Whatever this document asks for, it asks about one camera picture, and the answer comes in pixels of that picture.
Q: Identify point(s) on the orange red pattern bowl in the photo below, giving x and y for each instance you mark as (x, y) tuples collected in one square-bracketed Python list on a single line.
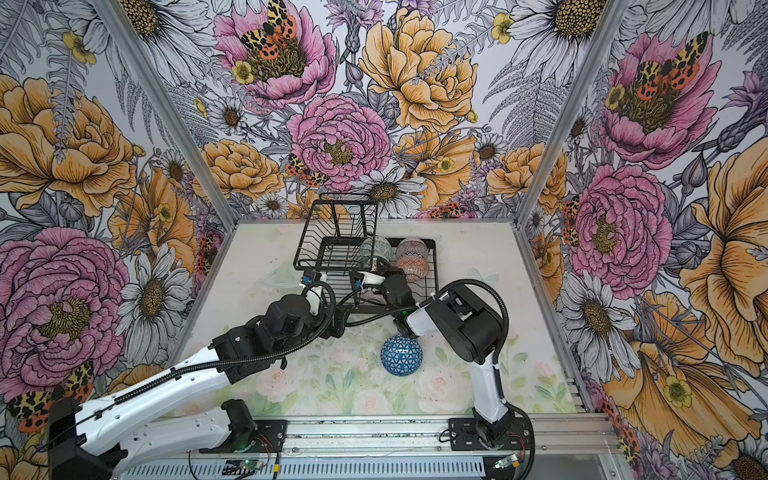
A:
[(414, 266)]

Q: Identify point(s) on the black wire dish rack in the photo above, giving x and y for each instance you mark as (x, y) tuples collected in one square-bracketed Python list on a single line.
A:
[(335, 227)]

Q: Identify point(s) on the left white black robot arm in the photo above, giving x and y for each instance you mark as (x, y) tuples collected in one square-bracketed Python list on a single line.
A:
[(104, 437)]

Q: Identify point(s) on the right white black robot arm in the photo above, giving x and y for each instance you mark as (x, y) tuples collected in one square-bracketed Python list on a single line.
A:
[(474, 321)]

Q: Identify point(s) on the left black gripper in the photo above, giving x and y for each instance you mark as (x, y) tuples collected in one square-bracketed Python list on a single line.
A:
[(338, 323)]

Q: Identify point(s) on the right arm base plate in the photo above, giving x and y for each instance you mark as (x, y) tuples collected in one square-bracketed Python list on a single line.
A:
[(473, 434)]

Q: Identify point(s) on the green geometric pattern bowl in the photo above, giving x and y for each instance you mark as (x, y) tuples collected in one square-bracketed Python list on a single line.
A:
[(372, 250)]

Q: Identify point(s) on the green circuit board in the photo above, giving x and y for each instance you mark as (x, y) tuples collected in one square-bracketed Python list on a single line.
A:
[(242, 468)]

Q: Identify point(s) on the pink striped bowl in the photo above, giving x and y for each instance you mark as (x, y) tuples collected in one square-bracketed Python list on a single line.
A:
[(412, 246)]

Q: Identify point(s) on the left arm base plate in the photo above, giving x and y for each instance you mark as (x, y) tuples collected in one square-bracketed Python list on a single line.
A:
[(265, 436)]

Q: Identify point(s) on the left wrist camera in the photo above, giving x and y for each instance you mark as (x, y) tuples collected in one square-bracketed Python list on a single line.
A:
[(311, 291)]

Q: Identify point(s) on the aluminium front rail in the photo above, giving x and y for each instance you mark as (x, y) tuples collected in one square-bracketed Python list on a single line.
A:
[(579, 446)]

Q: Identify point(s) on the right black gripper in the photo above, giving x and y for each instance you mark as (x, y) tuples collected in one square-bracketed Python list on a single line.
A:
[(387, 271)]

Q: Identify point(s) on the blue triangle pattern bowl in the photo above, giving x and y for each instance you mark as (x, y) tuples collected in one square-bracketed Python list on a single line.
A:
[(401, 356)]

